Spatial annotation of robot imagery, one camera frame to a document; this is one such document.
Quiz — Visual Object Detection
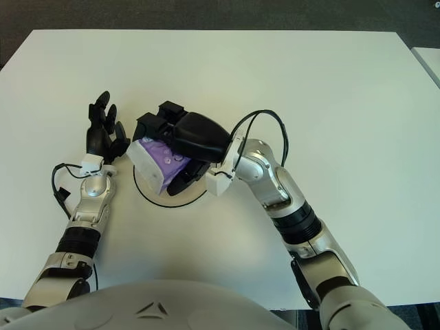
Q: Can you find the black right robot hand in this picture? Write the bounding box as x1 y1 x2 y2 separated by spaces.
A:
132 100 231 197

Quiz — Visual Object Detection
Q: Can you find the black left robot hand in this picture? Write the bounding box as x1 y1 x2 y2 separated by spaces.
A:
85 91 131 164

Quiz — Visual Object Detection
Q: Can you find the purple tissue paper pack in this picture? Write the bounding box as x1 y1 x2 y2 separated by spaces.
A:
126 136 192 194

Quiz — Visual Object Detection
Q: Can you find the white plate with black rim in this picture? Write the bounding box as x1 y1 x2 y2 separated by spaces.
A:
132 161 209 208

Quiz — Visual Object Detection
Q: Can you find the grey robot torso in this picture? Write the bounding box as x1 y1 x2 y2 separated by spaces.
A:
0 280 293 330

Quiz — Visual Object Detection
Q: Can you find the white side table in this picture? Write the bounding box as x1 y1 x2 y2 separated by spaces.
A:
410 47 440 89

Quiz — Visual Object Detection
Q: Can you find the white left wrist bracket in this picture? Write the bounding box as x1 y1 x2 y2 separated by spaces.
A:
80 154 116 177

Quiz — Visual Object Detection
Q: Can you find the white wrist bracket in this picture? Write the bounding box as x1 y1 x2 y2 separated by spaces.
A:
80 154 116 177
205 131 247 197

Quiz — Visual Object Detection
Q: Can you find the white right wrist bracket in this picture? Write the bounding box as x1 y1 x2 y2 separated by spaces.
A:
205 131 247 197

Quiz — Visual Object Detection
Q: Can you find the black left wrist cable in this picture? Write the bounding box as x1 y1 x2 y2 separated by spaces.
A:
51 163 94 217

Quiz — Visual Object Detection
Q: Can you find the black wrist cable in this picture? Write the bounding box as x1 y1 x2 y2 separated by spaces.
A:
226 109 288 173
51 163 94 217

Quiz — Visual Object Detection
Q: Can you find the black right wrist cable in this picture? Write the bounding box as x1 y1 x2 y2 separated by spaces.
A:
226 109 288 173

